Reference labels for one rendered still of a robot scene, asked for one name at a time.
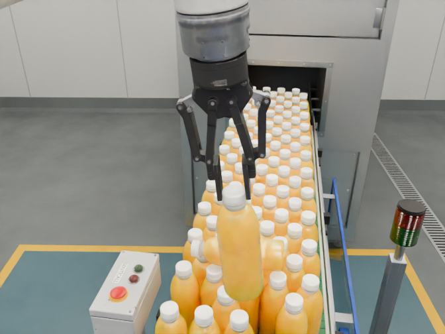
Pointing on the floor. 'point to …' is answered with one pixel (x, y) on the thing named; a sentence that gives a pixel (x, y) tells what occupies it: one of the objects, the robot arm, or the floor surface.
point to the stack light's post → (388, 295)
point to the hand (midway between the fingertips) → (232, 178)
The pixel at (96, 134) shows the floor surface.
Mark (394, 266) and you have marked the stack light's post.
